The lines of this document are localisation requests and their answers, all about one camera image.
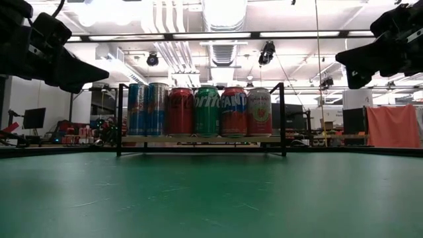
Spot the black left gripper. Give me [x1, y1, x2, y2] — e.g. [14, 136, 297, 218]
[0, 28, 110, 95]

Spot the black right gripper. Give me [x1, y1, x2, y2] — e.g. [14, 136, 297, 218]
[334, 31, 423, 90]

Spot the blue silver Red Bull can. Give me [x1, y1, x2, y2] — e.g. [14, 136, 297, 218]
[127, 83, 149, 137]

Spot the red can with black label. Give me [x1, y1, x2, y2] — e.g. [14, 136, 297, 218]
[166, 87, 195, 138]

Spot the silver and red soda can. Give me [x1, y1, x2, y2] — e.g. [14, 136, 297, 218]
[247, 87, 274, 138]

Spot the green Sprite can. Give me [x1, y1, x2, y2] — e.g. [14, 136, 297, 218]
[194, 86, 221, 138]

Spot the dark red soda can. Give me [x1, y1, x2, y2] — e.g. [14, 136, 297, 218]
[220, 86, 248, 138]

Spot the black monitor on arm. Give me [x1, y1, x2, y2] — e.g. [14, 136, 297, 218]
[22, 107, 46, 130]

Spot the white and black cabinet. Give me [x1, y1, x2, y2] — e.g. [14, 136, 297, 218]
[342, 88, 374, 136]

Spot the red storage bin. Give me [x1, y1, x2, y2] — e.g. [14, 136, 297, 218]
[59, 122, 87, 133]

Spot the red fabric backdrop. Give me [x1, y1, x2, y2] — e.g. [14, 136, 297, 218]
[366, 104, 422, 149]

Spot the black background panel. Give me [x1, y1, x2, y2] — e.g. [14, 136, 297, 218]
[286, 104, 307, 130]

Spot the green table mat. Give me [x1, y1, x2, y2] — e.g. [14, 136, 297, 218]
[0, 151, 423, 238]

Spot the background black table frame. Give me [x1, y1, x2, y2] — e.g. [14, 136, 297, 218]
[67, 86, 117, 133]

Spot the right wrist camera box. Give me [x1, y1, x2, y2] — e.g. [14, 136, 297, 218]
[369, 2, 413, 38]

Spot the thin grey hanging cable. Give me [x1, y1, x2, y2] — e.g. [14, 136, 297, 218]
[313, 0, 328, 146]

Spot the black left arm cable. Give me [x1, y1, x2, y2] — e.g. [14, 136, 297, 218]
[52, 0, 66, 18]

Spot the black overhead camera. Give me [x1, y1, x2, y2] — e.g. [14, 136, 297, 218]
[258, 40, 276, 65]

